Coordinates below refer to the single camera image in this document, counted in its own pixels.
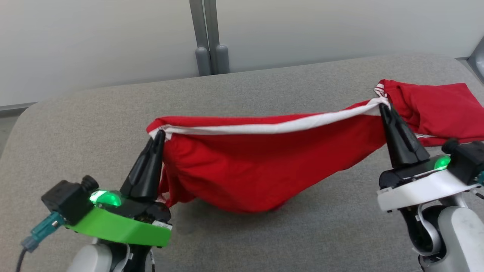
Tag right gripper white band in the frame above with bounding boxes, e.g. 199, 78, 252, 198
377, 104, 481, 212

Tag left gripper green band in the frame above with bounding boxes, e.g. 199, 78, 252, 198
64, 130, 173, 249

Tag red basketball jersey white sleeves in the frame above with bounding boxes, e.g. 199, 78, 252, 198
374, 79, 484, 147

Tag red shorts white waistband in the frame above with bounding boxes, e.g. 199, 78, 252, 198
146, 96, 392, 214

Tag grey fabric sofa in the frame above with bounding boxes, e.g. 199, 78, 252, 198
0, 53, 484, 272

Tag left black cable teal plug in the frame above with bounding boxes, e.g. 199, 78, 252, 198
15, 211, 65, 272

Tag grey metal bracket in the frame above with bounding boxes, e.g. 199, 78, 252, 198
468, 36, 484, 84

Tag dark grey wall skirting rail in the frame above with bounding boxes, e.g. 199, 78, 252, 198
0, 102, 39, 113

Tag grey partition frame post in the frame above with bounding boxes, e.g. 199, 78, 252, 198
189, 0, 221, 75

